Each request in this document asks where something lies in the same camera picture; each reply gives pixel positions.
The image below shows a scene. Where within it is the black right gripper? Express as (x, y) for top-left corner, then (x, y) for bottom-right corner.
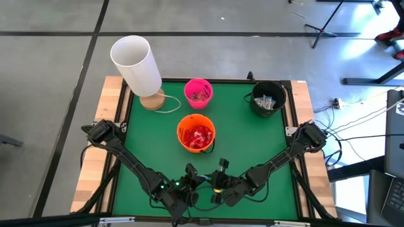
(210, 158), (241, 205)

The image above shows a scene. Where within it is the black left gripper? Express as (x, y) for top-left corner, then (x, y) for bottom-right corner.
(175, 163), (206, 207)

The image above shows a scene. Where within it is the orange pumpkin bucket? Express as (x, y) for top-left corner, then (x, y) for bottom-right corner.
(176, 113), (217, 155)

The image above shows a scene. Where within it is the green table mat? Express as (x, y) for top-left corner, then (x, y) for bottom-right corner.
(112, 82), (299, 221)

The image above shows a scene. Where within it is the pink plastic bucket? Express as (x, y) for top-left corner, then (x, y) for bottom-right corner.
(184, 78), (214, 110)

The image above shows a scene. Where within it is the black pumpkin bucket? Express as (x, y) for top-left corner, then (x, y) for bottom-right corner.
(244, 80), (287, 118)

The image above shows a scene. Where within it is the white shade table lamp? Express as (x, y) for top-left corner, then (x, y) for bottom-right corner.
(110, 35), (167, 112)

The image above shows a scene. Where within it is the black crossbeam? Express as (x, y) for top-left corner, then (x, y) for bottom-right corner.
(0, 211), (404, 227)

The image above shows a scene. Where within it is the dark laptop with keyboard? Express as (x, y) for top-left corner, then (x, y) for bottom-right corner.
(365, 169), (404, 227)

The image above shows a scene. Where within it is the gray laptop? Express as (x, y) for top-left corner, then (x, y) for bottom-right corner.
(383, 89), (404, 180)

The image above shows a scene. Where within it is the black desk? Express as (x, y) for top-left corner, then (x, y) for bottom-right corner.
(343, 61), (404, 86)

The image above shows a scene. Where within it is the black tripod stand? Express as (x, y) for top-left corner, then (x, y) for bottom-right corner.
(304, 0), (344, 50)

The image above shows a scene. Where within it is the gray stand foot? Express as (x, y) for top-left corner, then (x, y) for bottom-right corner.
(0, 134), (25, 148)

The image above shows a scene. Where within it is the person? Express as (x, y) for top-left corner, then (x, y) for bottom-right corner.
(374, 26), (404, 61)

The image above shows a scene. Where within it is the silver metal bracket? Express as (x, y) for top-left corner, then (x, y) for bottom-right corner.
(99, 216), (136, 225)
(273, 220), (312, 227)

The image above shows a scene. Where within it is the white lamp cable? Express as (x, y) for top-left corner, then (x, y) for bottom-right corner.
(153, 93), (182, 115)

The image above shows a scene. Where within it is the black frame strut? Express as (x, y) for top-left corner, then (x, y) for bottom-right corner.
(290, 157), (337, 220)
(75, 157), (122, 215)

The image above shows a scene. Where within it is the black table frame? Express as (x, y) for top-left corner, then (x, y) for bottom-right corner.
(94, 77), (316, 222)

